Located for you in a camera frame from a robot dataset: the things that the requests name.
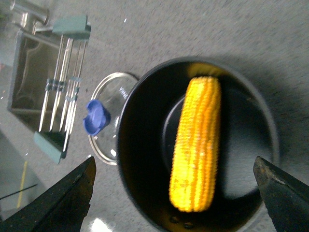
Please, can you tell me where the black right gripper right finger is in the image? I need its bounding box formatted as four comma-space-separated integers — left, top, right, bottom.
253, 156, 309, 232

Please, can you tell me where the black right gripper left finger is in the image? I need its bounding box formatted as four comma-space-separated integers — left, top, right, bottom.
0, 157, 96, 232

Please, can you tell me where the yellow corn cob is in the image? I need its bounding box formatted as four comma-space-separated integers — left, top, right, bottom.
169, 76, 221, 213

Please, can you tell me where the glass lid with blue knob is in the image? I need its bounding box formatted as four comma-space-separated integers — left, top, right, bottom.
83, 72, 138, 166

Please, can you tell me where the black cooking pot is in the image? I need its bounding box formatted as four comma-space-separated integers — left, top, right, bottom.
117, 57, 280, 232

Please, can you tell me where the stainless steel sink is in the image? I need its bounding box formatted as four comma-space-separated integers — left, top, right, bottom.
8, 31, 60, 131

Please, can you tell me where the roll-up sink drying rack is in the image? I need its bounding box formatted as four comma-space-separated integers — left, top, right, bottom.
34, 15, 91, 163

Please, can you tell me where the steel faucet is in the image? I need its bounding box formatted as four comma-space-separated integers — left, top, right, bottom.
10, 0, 50, 35

